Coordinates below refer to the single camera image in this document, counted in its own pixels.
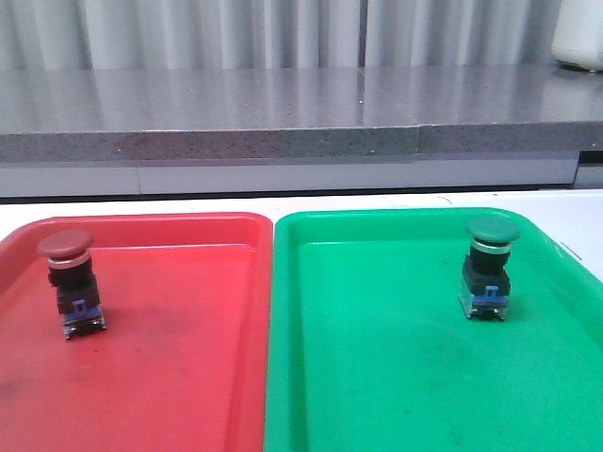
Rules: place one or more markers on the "green mushroom push button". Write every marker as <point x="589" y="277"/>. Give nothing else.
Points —
<point x="485" y="285"/>

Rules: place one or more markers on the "red mushroom push button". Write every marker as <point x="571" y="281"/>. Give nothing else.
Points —
<point x="70" y="271"/>

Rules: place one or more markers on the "green plastic tray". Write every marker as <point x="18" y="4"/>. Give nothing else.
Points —
<point x="369" y="348"/>

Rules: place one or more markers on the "red plastic tray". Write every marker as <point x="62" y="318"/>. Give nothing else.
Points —
<point x="182" y="363"/>

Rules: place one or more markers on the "grey stone counter slab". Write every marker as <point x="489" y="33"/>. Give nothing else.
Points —
<point x="223" y="115"/>

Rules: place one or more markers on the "white curtain backdrop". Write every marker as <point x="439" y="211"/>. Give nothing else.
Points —
<point x="111" y="35"/>

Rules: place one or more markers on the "white container on counter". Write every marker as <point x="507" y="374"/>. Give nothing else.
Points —
<point x="577" y="39"/>

